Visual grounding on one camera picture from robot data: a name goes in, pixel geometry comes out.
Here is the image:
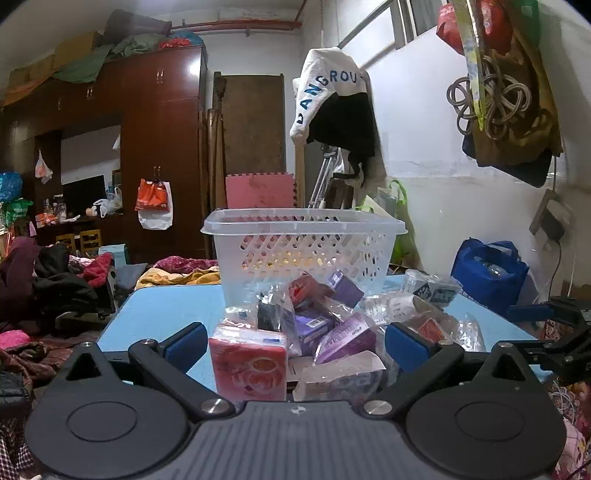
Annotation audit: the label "dark blue patterned clear packet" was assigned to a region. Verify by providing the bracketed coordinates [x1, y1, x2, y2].
[402, 270, 462, 310]

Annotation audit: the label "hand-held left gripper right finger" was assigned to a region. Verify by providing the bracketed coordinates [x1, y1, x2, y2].
[362, 323, 534, 418]

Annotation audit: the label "brown hanging bag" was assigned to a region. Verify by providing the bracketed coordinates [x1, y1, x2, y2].
[462, 28, 564, 188]

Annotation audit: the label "brown wooden door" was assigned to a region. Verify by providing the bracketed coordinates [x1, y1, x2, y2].
[213, 71, 287, 208]

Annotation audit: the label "yellow wooden chairs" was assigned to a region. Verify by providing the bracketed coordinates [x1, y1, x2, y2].
[55, 228, 102, 257]

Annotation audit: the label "pale pink wrapped box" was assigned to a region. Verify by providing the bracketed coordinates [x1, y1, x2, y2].
[293, 351, 389, 402]

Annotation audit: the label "shiny blue plastic bag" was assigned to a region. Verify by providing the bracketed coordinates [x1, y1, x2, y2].
[0, 172, 24, 203]

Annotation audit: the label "blue fabric bag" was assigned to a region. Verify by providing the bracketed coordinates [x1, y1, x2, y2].
[450, 237, 530, 317]

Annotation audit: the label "red packet in plastic wrap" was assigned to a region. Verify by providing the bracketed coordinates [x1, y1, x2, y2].
[209, 323, 288, 407]

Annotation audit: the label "black television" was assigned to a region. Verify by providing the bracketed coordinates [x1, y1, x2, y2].
[61, 174, 108, 215]

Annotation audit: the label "coil of rope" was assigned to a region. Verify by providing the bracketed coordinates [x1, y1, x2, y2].
[447, 53, 532, 139]

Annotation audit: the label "yellow blanket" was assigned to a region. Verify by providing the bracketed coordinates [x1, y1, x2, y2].
[134, 268, 222, 291]

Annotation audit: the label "red box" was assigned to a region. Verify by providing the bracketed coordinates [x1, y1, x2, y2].
[288, 273, 333, 310]

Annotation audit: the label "black garment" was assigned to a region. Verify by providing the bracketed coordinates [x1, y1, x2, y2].
[307, 92, 389, 186]

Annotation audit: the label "cardboard boxes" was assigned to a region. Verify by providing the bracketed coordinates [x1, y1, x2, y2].
[7, 30, 105, 88]

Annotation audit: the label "dark purple box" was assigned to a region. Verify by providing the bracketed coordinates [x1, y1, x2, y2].
[293, 310, 340, 356]

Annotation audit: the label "green and white bag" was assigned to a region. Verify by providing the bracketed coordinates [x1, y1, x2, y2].
[365, 180, 419, 269]

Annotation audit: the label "orange and white plastic bag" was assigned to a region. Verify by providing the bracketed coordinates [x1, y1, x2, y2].
[135, 178, 174, 230]

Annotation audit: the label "black item in clear bag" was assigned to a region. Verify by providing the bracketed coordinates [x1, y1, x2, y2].
[254, 288, 296, 333]

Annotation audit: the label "mauve box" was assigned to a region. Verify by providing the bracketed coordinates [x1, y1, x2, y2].
[316, 314, 377, 365]

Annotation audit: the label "white clear packet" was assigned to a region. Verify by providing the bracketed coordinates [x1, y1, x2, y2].
[360, 293, 416, 328]

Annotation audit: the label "green cloth bundle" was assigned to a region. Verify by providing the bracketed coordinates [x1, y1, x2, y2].
[53, 34, 171, 84]

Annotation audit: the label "brown wooden wardrobe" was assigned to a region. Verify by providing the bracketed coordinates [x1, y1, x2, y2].
[0, 46, 208, 265]

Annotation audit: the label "red item in clear bag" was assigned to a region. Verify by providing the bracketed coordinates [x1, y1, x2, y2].
[406, 316, 485, 352]

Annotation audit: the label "small white and red bag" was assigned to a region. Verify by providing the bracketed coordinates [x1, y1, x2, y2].
[34, 150, 54, 184]

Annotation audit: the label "pink foam mat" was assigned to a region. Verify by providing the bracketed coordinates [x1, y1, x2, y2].
[225, 173, 296, 210]

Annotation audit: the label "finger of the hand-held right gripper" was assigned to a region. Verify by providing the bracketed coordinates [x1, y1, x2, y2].
[517, 340, 561, 368]
[508, 302, 555, 325]

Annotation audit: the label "small purple box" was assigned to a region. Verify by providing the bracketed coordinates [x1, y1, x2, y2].
[325, 270, 365, 308]

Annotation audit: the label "wall power adapter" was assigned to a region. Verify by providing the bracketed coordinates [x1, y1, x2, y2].
[530, 189, 573, 241]

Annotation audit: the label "white hoodie with blue letters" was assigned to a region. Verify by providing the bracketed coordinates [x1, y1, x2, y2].
[290, 47, 370, 145]

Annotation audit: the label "red pipe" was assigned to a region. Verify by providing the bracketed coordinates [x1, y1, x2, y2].
[171, 0, 308, 34]

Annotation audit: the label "metal crutch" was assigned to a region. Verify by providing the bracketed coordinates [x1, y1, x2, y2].
[305, 143, 345, 210]

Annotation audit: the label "red hanging bag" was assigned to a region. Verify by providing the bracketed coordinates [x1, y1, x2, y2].
[436, 0, 513, 56]

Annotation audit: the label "pile of dark clothes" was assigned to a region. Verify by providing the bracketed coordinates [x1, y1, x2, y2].
[0, 237, 116, 333]

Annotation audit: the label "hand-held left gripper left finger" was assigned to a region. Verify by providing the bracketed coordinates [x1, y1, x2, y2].
[60, 322, 236, 422]

